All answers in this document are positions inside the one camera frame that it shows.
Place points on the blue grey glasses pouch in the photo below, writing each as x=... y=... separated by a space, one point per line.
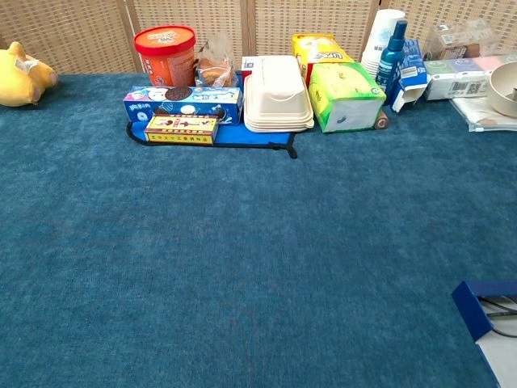
x=468 y=311

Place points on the black thin-frame glasses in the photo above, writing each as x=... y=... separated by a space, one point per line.
x=501 y=312

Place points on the teal carpet table cover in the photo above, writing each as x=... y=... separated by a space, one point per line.
x=202 y=262

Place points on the yellow red small box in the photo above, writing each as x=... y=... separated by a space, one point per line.
x=179 y=129

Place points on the beige lunch box container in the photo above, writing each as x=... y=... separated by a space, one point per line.
x=276 y=93

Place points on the blue Oreo cookie box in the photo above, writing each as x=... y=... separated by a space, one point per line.
x=194 y=99

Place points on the small white red box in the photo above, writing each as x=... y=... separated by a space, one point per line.
x=248 y=66

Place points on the bread in clear bag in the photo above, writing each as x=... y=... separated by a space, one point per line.
x=214 y=70

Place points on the green tissue pack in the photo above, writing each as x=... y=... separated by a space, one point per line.
x=343 y=89

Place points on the brown wooden roller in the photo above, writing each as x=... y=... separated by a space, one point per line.
x=381 y=120

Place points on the yellow Lipton tea box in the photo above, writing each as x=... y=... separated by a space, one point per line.
x=319 y=50

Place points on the red instant noodle bucket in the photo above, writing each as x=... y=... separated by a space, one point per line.
x=165 y=60

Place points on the blue spray bottle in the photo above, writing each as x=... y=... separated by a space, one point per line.
x=389 y=60

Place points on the white plastic bottle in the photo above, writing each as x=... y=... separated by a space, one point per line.
x=379 y=36

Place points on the row of pastel boxes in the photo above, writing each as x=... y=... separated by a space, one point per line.
x=452 y=87

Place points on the clear zip bag white cloth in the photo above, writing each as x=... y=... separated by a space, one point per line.
x=472 y=115

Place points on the wicker folding screen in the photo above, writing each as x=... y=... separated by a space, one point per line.
x=81 y=36

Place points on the clear bag brown chocolates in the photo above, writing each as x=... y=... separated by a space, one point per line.
x=456 y=50

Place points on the beige bowl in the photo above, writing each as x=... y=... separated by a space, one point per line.
x=501 y=97

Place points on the yellow plush toy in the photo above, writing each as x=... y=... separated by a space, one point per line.
x=20 y=81

